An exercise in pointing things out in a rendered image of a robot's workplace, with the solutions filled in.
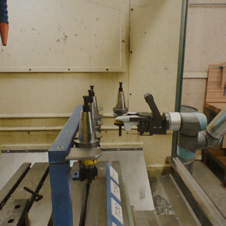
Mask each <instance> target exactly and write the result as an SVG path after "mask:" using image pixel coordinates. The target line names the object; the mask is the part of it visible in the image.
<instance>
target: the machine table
mask: <svg viewBox="0 0 226 226"><path fill-rule="evenodd" d="M106 163H109V161H98V162H97V163H96V164H95V165H96V167H97V168H98V179H97V182H94V183H88V184H86V183H85V181H82V182H80V180H79V179H72V177H73V173H74V172H75V171H79V163H78V161H74V162H73V165H72V166H71V185H72V211H73V226H107V210H106ZM30 166H31V162H25V163H23V164H22V165H21V166H20V167H19V168H18V170H17V171H16V172H15V173H14V175H13V176H12V177H11V178H10V179H9V181H8V182H7V183H6V184H5V186H4V187H3V188H2V189H1V190H0V220H1V221H0V226H1V224H2V222H3V220H4V219H5V217H6V215H7V213H8V210H9V209H10V207H11V206H12V203H13V201H14V200H17V199H23V198H29V203H30V204H29V207H28V209H27V212H28V216H29V222H28V225H27V226H53V209H52V202H51V190H50V178H49V163H48V162H35V163H34V164H33V165H32V167H30ZM112 167H113V169H115V170H116V171H117V174H118V183H119V184H118V185H119V191H120V199H121V201H120V202H121V208H122V216H123V226H134V222H133V219H132V211H131V206H130V201H129V195H128V188H127V184H126V179H125V173H124V167H123V166H121V164H120V161H112ZM25 175H26V176H25ZM39 177H40V178H39ZM36 179H37V180H36ZM32 182H33V183H32ZM48 182H49V183H48ZM28 183H29V184H28ZM24 186H25V187H26V188H29V189H31V190H33V191H35V192H37V193H38V194H40V195H43V197H42V198H40V199H39V200H37V201H35V199H36V198H38V197H39V196H37V195H35V194H33V193H32V192H30V191H28V190H26V189H24ZM9 190H10V191H9ZM26 195H27V196H26ZM11 198H12V200H11ZM2 203H5V204H3V205H2ZM1 205H2V206H1ZM30 207H31V208H30ZM1 214H2V215H1ZM3 215H4V216H3Z"/></svg>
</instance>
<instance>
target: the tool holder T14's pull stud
mask: <svg viewBox="0 0 226 226"><path fill-rule="evenodd" d="M89 97H90V96H89V95H83V98H84V105H83V112H90V105H89V104H88V98H89Z"/></svg>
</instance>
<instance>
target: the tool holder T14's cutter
mask: <svg viewBox="0 0 226 226"><path fill-rule="evenodd" d="M93 179H95V180H97V179H98V168H97V167H96V166H94V167H92V168H91V169H84V168H82V167H80V168H79V180H80V182H82V181H85V183H86V184H88V183H92V180H93Z"/></svg>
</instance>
